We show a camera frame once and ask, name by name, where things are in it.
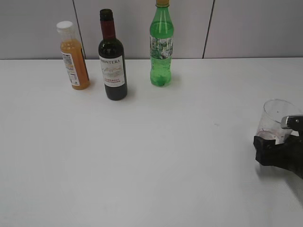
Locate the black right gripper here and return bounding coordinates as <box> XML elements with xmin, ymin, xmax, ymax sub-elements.
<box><xmin>253</xmin><ymin>136</ymin><xmax>303</xmax><ymax>179</ymax></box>

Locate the transparent plastic cup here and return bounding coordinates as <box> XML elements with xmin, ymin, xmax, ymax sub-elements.
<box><xmin>256</xmin><ymin>99</ymin><xmax>302</xmax><ymax>144</ymax></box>

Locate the dark red wine bottle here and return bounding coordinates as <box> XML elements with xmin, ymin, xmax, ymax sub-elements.
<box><xmin>98</xmin><ymin>9</ymin><xmax>127</xmax><ymax>101</ymax></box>

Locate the green plastic soda bottle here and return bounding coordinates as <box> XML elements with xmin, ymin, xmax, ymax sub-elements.
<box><xmin>150</xmin><ymin>0</ymin><xmax>174</xmax><ymax>87</ymax></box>

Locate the orange juice bottle white cap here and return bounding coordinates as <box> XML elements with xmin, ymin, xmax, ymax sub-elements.
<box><xmin>56</xmin><ymin>21</ymin><xmax>90</xmax><ymax>90</ymax></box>

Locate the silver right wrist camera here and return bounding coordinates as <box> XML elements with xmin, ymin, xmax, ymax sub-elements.
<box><xmin>281</xmin><ymin>114</ymin><xmax>303</xmax><ymax>131</ymax></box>

